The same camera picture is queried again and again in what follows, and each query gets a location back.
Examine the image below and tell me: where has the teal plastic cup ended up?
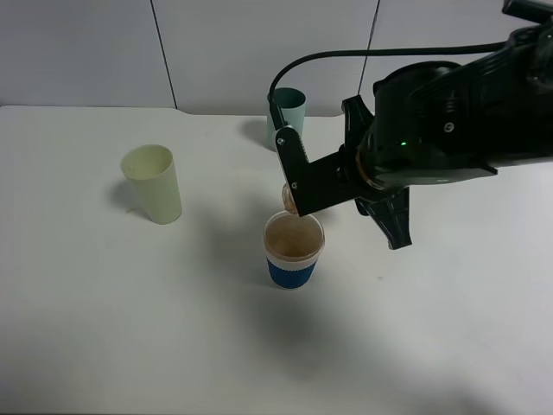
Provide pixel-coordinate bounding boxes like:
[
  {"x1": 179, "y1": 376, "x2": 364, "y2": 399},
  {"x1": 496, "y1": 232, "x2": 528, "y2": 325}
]
[{"x1": 267, "y1": 87, "x2": 306, "y2": 151}]

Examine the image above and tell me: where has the black camera cable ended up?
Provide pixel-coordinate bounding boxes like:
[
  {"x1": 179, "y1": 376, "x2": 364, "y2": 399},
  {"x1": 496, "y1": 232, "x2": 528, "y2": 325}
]
[{"x1": 267, "y1": 41, "x2": 519, "y2": 131}]

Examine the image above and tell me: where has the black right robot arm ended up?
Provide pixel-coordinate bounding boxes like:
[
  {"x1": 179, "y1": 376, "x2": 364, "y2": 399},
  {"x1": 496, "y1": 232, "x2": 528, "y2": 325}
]
[{"x1": 342, "y1": 1, "x2": 552, "y2": 250}]

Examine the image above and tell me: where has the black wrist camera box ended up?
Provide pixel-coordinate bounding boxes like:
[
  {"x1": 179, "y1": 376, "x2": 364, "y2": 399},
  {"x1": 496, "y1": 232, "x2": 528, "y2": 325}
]
[{"x1": 275, "y1": 125, "x2": 358, "y2": 216}]

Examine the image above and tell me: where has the clear plastic drink bottle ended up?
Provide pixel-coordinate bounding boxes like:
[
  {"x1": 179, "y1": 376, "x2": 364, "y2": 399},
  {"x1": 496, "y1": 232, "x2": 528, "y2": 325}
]
[{"x1": 282, "y1": 183, "x2": 298, "y2": 214}]

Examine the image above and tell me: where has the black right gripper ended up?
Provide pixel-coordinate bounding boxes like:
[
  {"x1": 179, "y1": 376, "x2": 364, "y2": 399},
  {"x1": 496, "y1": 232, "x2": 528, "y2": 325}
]
[{"x1": 332, "y1": 95, "x2": 412, "y2": 250}]

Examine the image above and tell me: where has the light green plastic cup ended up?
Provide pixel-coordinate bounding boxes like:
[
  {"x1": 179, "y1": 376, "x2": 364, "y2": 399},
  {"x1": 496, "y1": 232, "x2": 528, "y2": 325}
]
[{"x1": 120, "y1": 144, "x2": 182, "y2": 225}]

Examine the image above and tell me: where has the clear cup with blue sleeve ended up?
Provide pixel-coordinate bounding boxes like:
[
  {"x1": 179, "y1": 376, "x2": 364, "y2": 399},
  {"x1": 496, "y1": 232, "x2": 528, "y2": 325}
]
[{"x1": 263, "y1": 211, "x2": 325, "y2": 290}]

